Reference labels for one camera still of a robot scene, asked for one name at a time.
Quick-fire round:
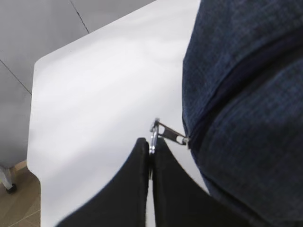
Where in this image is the white furniture leg with caster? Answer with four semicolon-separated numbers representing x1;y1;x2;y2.
0;166;17;194

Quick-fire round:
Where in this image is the dark navy lunch bag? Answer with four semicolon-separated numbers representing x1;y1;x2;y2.
149;0;303;227

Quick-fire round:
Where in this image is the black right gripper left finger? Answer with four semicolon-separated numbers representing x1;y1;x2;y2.
58;138;149;227

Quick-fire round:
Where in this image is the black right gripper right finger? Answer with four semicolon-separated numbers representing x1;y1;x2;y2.
152;138;249;227

